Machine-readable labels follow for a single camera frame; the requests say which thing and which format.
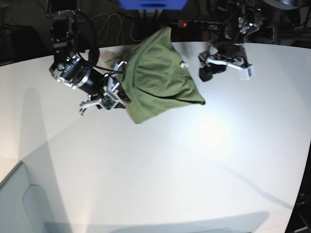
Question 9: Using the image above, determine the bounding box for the blue box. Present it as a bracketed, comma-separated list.
[119, 0, 187, 10]

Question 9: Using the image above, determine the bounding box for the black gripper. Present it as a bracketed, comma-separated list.
[199, 43, 247, 82]
[82, 70, 131, 109]

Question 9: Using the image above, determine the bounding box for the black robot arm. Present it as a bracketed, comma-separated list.
[50, 10, 253, 114]
[79, 0, 262, 99]

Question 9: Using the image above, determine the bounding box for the yellow-green cable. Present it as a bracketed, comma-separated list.
[80, 13, 166, 44]

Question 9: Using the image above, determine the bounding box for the black power strip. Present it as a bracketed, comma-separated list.
[177, 20, 222, 31]

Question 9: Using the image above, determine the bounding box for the green T-shirt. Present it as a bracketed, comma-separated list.
[106, 27, 206, 124]

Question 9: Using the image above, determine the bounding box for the grey plastic bin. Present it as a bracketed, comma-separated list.
[0, 162, 72, 233]

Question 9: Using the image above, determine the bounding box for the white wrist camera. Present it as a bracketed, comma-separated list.
[198, 51, 255, 81]
[78, 60, 128, 116]

